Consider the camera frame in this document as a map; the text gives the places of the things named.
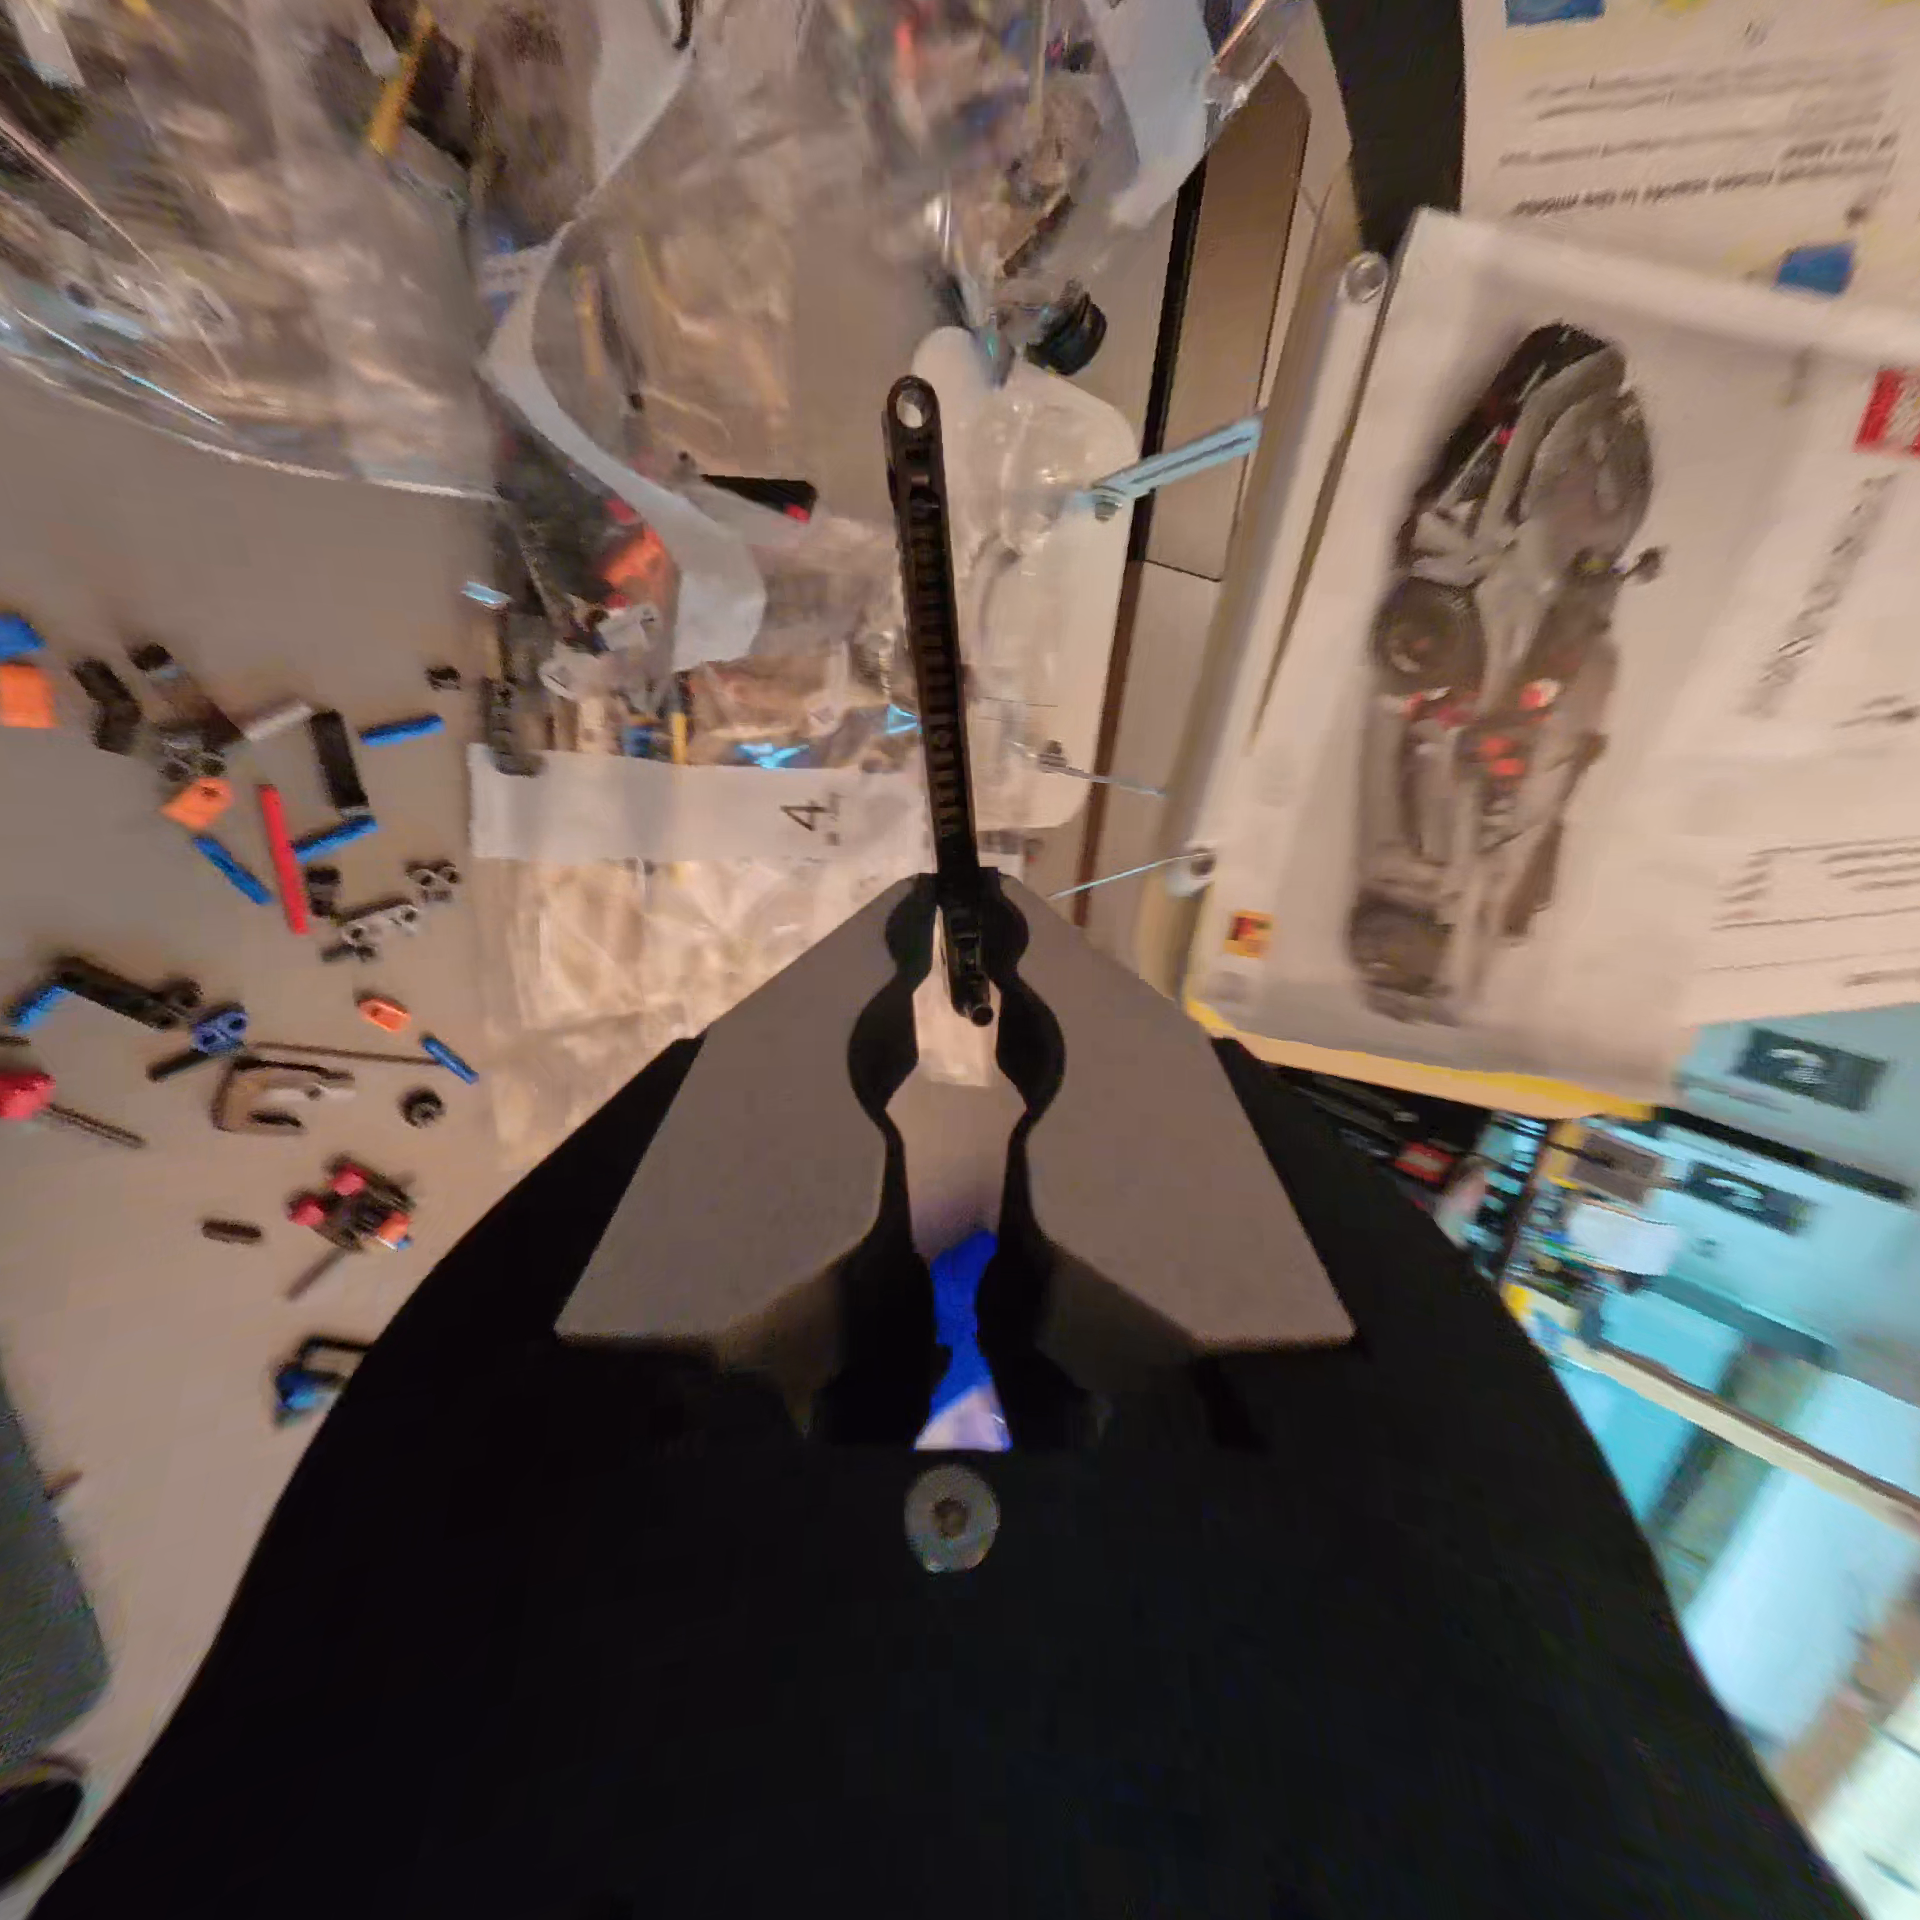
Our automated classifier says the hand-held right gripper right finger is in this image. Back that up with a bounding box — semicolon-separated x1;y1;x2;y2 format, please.
976;877;1361;1445

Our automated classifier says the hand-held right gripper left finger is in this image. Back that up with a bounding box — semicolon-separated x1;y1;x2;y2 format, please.
555;877;943;1445

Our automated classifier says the black lego gear rack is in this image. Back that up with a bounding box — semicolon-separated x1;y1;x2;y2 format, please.
882;375;1001;1028

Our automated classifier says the dark lego set box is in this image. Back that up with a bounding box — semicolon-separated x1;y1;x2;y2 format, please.
1275;1067;1519;1216

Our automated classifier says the red and black lego assembly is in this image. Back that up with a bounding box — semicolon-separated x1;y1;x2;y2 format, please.
287;1159;418;1257

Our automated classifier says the black and grey lego block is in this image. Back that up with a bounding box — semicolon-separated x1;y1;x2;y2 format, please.
211;1053;359;1139

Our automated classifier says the red lego axle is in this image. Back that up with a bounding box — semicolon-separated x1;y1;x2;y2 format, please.
257;785;313;938

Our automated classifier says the black angled lego beam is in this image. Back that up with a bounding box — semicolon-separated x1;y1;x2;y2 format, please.
54;959;207;1037

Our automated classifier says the lego instruction booklet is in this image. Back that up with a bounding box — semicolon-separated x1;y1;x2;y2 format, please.
1185;210;1920;1105

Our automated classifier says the black angled lego connector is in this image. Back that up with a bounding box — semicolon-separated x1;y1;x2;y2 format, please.
71;656;146;757

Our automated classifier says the white rod with ball end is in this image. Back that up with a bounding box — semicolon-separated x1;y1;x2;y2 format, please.
1050;843;1220;906

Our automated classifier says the light blue slotted bar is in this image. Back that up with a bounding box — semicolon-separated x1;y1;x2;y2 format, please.
1026;744;1172;797
1080;416;1266;521

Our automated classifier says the empty clear plastic bag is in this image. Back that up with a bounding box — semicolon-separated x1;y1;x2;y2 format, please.
900;323;1145;841

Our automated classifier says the black round knob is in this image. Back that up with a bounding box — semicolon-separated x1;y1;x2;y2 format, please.
1026;285;1111;378

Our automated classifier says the black pointed panel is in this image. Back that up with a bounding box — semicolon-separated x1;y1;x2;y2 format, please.
1320;0;1468;261

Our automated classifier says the white printed paper sheet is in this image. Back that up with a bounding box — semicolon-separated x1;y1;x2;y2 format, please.
1463;0;1920;289

